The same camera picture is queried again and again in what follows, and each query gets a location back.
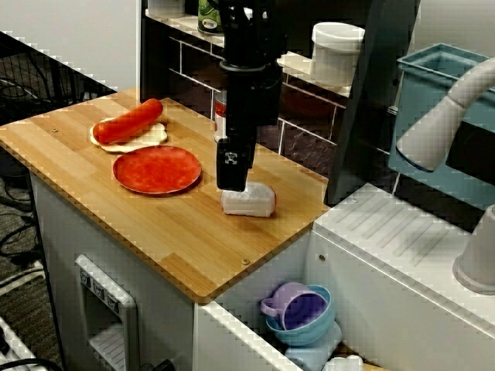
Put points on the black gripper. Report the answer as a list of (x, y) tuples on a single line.
[(251, 100)]

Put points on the red white cheese wedge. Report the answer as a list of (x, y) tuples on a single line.
[(251, 205)]

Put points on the purple plastic cup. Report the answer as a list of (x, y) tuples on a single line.
[(305, 309)]

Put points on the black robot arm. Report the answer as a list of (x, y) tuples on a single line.
[(251, 31)]

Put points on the tomato soup can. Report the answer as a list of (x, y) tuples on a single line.
[(220, 116)]

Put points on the red round plate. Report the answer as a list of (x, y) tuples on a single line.
[(154, 170)]

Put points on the narrow dark grey upright panel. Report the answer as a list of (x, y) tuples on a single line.
[(144, 50)]

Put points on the wide dark grey upright panel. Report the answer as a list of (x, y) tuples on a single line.
[(367, 96)]

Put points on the green can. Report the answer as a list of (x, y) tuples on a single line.
[(209, 17)]

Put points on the large white plastic jar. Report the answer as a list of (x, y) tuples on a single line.
[(336, 54)]

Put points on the white toy kitchen cabinet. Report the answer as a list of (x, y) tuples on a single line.
[(367, 270)]

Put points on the plain white plastic tub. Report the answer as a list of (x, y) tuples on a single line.
[(166, 7)]

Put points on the grey dispenser panel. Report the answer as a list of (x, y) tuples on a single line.
[(123, 309)]

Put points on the light blue bowl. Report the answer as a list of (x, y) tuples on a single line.
[(309, 336)]

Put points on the light blue container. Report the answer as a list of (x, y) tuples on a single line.
[(305, 355)]

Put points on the grey toy faucet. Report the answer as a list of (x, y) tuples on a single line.
[(437, 127)]

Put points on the white toy dish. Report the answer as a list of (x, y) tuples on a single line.
[(342, 364)]

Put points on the aluminium extrusion frame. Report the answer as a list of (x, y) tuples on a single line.
[(15, 348)]

